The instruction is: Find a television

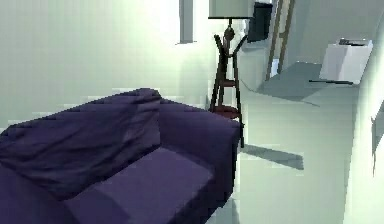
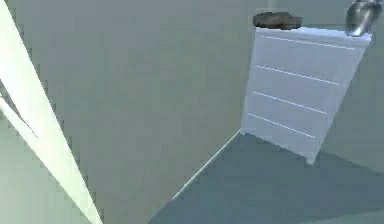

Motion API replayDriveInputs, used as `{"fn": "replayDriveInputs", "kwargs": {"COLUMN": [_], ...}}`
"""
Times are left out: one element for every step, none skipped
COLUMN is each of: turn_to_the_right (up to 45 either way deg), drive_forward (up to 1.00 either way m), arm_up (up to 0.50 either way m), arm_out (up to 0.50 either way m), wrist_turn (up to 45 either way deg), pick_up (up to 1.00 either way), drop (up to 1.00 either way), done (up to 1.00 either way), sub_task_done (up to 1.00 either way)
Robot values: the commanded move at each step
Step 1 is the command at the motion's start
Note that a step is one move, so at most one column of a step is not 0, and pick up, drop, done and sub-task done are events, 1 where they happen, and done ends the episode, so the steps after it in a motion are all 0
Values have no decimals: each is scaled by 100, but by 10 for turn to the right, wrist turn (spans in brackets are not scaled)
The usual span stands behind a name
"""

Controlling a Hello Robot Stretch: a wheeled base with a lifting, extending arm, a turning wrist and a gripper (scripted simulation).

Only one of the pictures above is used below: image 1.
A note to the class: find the dark flat object on cabinet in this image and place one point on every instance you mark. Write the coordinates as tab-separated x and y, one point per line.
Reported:
351	42

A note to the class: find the purple fabric sofa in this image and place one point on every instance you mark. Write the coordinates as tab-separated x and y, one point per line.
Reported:
133	156

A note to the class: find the black flat television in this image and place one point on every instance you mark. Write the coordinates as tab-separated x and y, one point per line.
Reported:
260	23

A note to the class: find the dark wooden tripod floor lamp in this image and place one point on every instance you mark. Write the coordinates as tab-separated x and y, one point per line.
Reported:
228	53

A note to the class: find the white box cabinet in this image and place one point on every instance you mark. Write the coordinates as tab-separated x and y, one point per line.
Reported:
345	61

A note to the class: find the wooden leaning ladder shelf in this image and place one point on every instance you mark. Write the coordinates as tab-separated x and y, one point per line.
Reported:
280	36

